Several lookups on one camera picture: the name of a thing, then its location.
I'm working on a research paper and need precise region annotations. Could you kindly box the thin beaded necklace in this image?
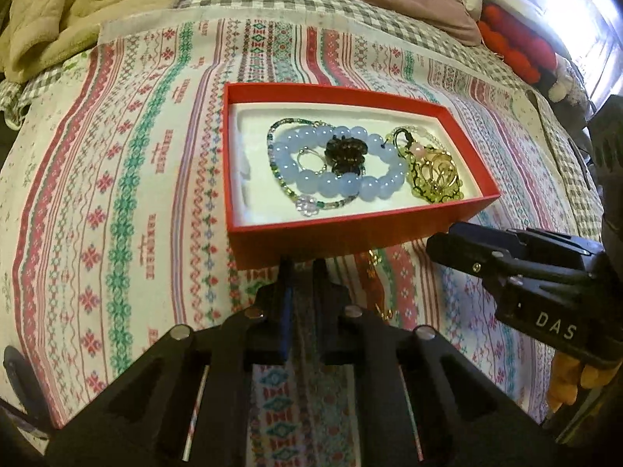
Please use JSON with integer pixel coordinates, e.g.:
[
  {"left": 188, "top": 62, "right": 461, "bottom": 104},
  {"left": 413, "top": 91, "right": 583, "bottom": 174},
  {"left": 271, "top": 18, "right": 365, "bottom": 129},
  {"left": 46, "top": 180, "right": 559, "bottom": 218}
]
[{"left": 266, "top": 117, "right": 361, "bottom": 218}]

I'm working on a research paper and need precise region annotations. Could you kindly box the yellow green bead bracelet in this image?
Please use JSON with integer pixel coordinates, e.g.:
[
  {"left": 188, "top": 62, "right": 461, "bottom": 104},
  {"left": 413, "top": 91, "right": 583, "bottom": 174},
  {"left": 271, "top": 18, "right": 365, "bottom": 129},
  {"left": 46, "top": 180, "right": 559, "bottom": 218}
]
[{"left": 386, "top": 127, "right": 465, "bottom": 203}]

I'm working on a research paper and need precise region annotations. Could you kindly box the gold green stone ring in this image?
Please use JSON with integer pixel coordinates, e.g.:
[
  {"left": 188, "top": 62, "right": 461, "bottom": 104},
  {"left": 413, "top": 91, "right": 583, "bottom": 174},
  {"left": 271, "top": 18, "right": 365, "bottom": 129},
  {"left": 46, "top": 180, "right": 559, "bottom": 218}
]
[{"left": 415, "top": 152, "right": 458, "bottom": 193}]

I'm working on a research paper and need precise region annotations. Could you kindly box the pink bead gold pendant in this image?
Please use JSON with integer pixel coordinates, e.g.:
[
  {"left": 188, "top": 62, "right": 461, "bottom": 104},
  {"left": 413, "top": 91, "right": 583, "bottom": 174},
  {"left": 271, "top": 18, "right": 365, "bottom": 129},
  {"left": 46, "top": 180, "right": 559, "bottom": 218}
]
[{"left": 390, "top": 125, "right": 442, "bottom": 159}]

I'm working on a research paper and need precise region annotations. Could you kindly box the light blue bead bracelet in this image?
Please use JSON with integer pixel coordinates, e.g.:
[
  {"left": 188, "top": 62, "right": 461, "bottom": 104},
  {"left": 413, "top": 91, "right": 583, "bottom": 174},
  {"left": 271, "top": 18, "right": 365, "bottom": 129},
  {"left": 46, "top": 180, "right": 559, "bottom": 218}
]
[{"left": 271, "top": 124, "right": 408, "bottom": 202}]

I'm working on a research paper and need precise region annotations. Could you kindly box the dark black hair clip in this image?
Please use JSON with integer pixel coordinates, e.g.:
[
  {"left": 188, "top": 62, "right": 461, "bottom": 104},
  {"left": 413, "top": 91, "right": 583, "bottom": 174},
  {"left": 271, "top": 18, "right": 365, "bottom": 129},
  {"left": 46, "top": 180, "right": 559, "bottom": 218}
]
[{"left": 324, "top": 136, "right": 368, "bottom": 176}]

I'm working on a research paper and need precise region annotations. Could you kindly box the red jewelry box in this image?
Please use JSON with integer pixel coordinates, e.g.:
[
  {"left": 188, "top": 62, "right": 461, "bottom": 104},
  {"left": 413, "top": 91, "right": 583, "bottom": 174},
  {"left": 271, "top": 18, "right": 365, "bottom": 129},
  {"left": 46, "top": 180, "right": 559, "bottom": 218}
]
[{"left": 223, "top": 83, "right": 500, "bottom": 270}]

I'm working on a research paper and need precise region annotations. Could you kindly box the right hand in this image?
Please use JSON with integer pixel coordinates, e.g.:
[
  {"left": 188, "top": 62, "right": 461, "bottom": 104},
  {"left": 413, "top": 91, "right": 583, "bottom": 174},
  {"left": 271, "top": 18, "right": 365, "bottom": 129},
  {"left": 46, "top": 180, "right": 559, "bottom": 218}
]
[{"left": 547, "top": 351, "right": 622, "bottom": 413}]

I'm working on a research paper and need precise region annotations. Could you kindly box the small gold earring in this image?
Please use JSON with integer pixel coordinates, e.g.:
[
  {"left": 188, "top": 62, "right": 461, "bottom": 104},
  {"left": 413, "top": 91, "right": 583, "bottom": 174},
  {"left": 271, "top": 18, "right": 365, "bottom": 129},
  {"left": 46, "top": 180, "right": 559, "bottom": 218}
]
[{"left": 362, "top": 250, "right": 394, "bottom": 324}]

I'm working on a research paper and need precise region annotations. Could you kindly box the clear crystal earring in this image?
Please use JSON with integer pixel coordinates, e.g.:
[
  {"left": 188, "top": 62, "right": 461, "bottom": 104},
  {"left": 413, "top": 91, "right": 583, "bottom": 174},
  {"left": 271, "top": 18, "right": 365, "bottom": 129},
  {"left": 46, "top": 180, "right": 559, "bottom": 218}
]
[{"left": 295, "top": 194, "right": 322, "bottom": 217}]

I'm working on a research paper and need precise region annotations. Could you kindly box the patterned handmade cloth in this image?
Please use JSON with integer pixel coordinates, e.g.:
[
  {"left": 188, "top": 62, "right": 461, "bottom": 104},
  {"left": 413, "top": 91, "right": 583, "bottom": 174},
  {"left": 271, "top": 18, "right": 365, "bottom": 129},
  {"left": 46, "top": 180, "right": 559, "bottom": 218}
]
[{"left": 1, "top": 8, "right": 601, "bottom": 466}]

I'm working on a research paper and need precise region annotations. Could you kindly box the orange red knitted item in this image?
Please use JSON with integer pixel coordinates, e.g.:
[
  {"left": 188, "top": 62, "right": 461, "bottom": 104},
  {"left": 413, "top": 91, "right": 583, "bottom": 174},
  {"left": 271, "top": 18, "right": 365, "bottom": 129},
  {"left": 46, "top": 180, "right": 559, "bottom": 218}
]
[{"left": 477, "top": 3, "right": 556, "bottom": 84}]

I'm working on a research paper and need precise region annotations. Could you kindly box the yellow beige blanket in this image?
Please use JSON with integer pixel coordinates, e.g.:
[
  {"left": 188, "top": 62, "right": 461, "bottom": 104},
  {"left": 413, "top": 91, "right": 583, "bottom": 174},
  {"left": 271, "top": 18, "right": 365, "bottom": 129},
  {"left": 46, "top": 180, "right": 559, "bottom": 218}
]
[{"left": 1, "top": 0, "right": 181, "bottom": 83}]

